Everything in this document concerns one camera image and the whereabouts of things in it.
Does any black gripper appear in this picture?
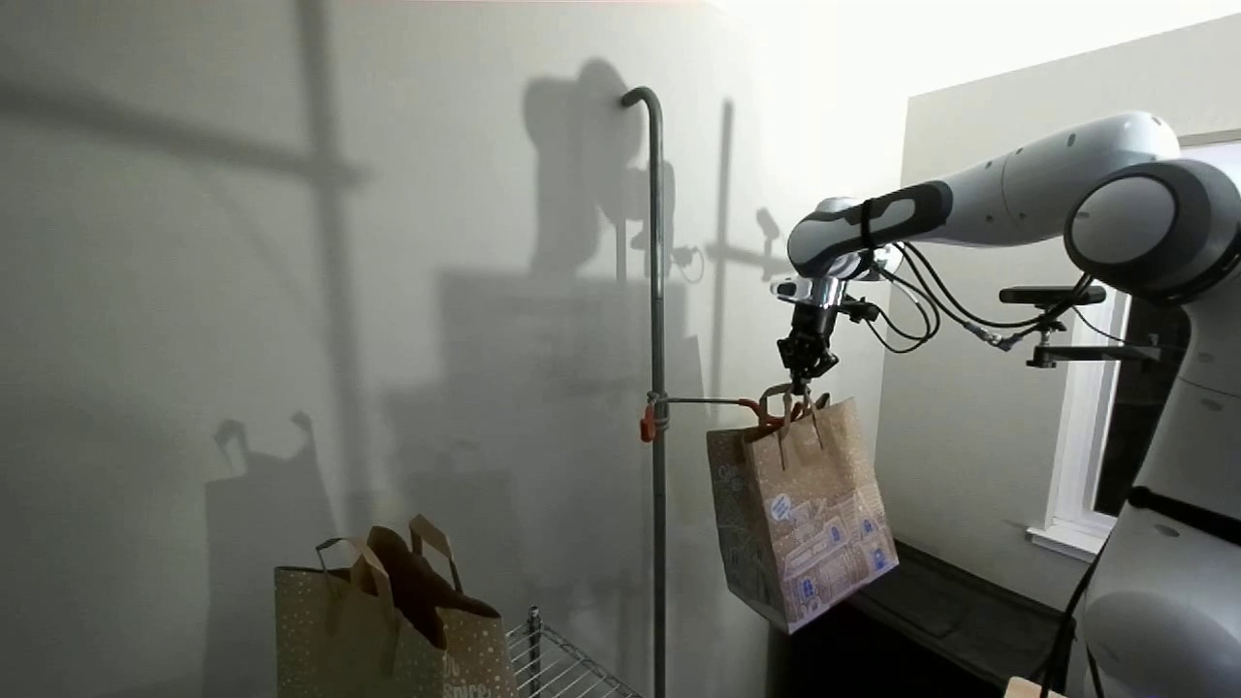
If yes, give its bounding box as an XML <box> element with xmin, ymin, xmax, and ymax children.
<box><xmin>777</xmin><ymin>303</ymin><xmax>844</xmax><ymax>401</ymax></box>

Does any brown dotted paper bag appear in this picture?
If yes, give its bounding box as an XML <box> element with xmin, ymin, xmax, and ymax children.
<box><xmin>271</xmin><ymin>512</ymin><xmax>523</xmax><ymax>698</ymax></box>
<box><xmin>702</xmin><ymin>385</ymin><xmax>903</xmax><ymax>640</ymax></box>

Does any grey metal stand pole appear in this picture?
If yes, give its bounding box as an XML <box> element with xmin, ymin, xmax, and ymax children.
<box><xmin>614</xmin><ymin>83</ymin><xmax>679</xmax><ymax>698</ymax></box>

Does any black low bench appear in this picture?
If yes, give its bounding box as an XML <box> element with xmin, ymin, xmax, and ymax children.
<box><xmin>773</xmin><ymin>539</ymin><xmax>1078</xmax><ymax>698</ymax></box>

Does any white window trim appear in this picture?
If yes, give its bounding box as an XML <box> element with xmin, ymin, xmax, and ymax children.
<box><xmin>1025</xmin><ymin>289</ymin><xmax>1145</xmax><ymax>561</ymax></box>

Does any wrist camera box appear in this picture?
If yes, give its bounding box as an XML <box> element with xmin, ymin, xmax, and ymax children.
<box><xmin>768</xmin><ymin>270</ymin><xmax>844</xmax><ymax>309</ymax></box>

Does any short orange-tipped wire hook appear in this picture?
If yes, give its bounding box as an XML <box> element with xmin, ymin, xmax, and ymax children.
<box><xmin>657</xmin><ymin>380</ymin><xmax>800</xmax><ymax>433</ymax></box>

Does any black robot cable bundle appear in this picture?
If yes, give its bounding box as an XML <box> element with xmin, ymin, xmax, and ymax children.
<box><xmin>840</xmin><ymin>237</ymin><xmax>1104</xmax><ymax>362</ymax></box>

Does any black stereo camera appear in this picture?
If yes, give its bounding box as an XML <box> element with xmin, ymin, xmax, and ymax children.
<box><xmin>998</xmin><ymin>279</ymin><xmax>1112</xmax><ymax>316</ymax></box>

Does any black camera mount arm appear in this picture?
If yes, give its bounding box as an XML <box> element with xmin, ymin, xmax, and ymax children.
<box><xmin>1025</xmin><ymin>303</ymin><xmax>1165</xmax><ymax>373</ymax></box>

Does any chrome wire shelf rack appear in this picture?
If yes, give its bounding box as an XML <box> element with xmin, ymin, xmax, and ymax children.
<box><xmin>501</xmin><ymin>601</ymin><xmax>650</xmax><ymax>698</ymax></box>

